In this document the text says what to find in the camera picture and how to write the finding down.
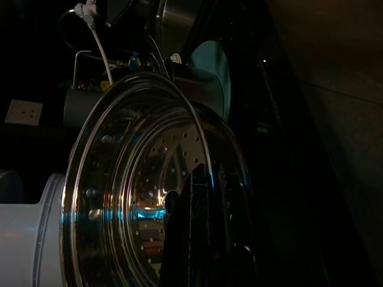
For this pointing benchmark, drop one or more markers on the white wall socket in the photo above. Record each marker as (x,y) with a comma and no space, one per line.
(24,112)

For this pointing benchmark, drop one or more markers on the white tiered storage rack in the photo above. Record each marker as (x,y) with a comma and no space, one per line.
(18,239)

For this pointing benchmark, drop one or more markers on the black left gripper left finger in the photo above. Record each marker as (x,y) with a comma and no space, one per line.
(188,239)

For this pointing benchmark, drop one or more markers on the chrome gooseneck faucet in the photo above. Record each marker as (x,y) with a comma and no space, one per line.
(119,63)

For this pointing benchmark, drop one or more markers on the grey cylindrical water filter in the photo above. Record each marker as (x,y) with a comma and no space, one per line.
(77,107)

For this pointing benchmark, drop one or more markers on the stainless steel bowl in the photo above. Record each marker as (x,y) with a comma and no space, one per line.
(176,27)

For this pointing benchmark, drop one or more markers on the blue round plate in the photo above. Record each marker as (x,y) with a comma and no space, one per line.
(209,53)

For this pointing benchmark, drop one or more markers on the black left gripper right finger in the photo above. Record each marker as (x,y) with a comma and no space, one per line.
(233,245)

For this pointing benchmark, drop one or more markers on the white faucet diverter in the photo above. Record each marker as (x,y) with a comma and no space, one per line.
(86,10)

